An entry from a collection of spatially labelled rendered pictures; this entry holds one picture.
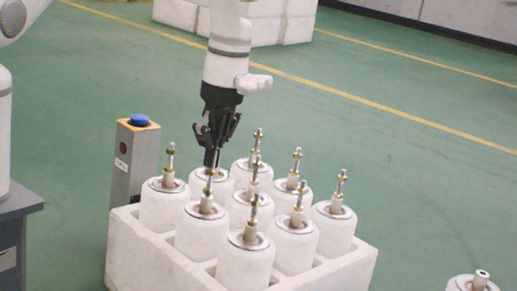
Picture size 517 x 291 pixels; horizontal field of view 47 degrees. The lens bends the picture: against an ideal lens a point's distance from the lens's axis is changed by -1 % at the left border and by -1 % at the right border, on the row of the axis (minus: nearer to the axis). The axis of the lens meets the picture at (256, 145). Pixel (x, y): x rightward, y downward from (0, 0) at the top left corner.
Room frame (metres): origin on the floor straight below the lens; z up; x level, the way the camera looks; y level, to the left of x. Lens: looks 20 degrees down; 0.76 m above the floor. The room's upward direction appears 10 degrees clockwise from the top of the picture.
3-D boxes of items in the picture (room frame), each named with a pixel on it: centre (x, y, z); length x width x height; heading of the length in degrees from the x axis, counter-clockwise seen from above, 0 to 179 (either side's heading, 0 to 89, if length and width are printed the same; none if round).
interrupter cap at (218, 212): (1.00, 0.07, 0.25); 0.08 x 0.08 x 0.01
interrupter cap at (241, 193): (1.09, -0.01, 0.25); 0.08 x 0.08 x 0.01
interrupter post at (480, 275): (0.89, -0.41, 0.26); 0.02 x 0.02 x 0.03
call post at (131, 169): (1.23, 0.26, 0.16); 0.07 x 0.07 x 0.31; 48
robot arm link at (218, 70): (0.99, 0.06, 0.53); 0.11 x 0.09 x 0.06; 65
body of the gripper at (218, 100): (1.00, 0.07, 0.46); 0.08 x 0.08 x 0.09
